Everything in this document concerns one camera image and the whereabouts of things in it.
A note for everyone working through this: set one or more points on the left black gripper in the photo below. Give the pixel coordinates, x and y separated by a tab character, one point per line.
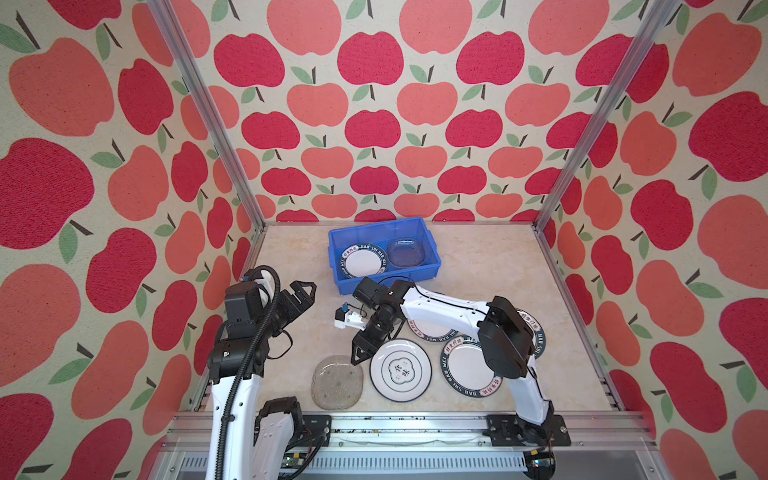
305	300

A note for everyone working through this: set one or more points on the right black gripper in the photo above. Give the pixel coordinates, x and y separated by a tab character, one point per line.
361	347

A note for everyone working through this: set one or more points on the clear glass plate front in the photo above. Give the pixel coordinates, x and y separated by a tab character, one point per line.
337	384

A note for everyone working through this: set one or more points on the clear glass plate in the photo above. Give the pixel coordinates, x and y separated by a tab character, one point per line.
337	384
406	253

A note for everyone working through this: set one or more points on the green rim plate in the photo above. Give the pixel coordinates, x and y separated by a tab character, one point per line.
463	366
362	260
539	335
431	332

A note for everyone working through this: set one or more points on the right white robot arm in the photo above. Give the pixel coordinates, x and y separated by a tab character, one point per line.
505	339

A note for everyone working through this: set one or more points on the blue plastic bin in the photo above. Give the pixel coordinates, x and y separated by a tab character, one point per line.
381	234

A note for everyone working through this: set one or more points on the white plate clover pattern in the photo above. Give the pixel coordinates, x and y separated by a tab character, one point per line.
401	371

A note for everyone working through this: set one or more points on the green rim plate front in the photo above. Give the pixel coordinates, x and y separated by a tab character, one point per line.
463	366

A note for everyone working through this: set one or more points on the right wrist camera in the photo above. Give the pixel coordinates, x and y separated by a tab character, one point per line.
350	316

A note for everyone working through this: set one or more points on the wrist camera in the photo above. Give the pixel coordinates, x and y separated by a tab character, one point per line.
250	278
350	316

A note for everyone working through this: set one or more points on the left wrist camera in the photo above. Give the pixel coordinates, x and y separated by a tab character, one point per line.
250	278

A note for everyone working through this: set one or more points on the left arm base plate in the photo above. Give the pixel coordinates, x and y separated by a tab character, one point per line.
316	432

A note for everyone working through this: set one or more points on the aluminium front rail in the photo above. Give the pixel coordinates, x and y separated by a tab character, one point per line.
467	445

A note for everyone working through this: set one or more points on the left aluminium frame post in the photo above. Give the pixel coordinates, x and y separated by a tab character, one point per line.
174	36

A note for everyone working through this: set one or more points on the aluminium frame post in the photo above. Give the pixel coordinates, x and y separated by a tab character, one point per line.
174	36
653	23

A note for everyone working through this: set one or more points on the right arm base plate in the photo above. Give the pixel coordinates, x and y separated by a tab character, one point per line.
510	430

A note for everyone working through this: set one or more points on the right aluminium frame post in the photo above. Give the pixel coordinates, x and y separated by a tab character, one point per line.
653	23

